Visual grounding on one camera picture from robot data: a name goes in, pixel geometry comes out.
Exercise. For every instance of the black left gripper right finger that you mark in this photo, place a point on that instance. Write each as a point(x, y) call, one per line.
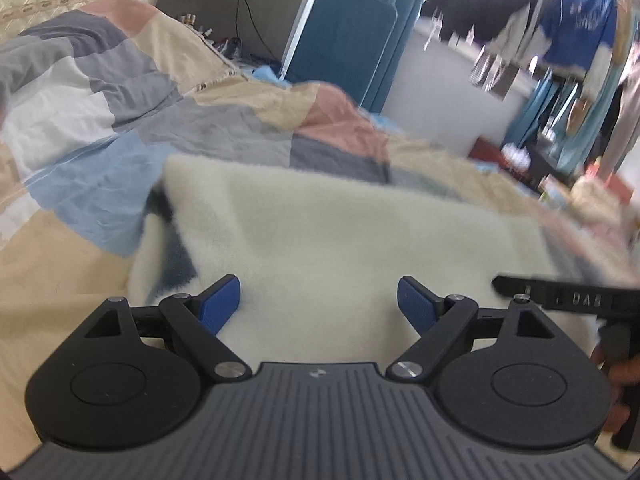
point(449, 326)

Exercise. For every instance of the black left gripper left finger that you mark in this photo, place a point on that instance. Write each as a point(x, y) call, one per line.
point(174, 340)

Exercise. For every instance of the cream fleece striped garment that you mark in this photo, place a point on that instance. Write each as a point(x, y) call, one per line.
point(319, 258)

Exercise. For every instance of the person's right hand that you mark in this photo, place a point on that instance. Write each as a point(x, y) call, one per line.
point(620, 376)

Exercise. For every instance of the patchwork quilt bedspread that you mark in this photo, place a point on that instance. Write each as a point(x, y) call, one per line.
point(94, 101)

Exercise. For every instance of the blue hanging sweatshirt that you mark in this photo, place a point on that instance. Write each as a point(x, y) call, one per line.
point(579, 37)

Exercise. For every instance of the small bottles on nightstand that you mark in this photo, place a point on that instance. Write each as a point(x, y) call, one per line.
point(229, 47)

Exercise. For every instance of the blue upholstered chair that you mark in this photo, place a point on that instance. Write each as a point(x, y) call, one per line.
point(354, 44)

